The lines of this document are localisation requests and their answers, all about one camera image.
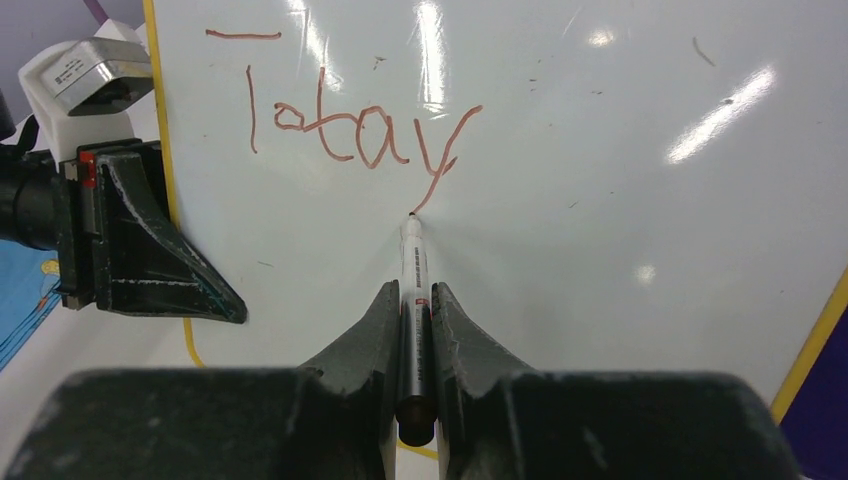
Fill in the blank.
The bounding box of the red capped whiteboard marker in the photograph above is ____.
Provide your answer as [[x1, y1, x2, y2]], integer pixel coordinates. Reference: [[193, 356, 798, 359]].
[[395, 213, 438, 447]]

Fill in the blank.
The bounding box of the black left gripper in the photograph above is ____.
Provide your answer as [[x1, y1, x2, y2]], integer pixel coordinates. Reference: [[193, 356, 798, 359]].
[[56, 139, 248, 324]]

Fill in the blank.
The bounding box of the blue patterned cloth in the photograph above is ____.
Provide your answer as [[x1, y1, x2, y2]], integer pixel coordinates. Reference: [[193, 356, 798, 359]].
[[1, 240, 61, 369]]

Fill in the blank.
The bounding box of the yellow framed whiteboard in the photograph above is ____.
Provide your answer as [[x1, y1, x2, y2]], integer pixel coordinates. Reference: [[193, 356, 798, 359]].
[[145, 1, 847, 419]]

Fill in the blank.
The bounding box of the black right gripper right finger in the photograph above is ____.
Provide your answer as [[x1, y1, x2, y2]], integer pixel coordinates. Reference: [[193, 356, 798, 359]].
[[432, 282, 800, 479]]

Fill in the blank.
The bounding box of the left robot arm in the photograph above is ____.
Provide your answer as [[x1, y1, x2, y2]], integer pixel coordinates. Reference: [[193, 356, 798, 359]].
[[1, 117, 248, 324]]

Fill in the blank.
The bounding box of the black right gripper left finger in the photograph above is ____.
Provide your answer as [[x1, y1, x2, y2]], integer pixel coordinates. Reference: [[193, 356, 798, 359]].
[[5, 281, 400, 479]]

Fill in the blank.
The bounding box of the purple cloth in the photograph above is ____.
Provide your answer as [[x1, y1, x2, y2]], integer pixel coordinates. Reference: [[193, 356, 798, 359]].
[[781, 323, 847, 479]]

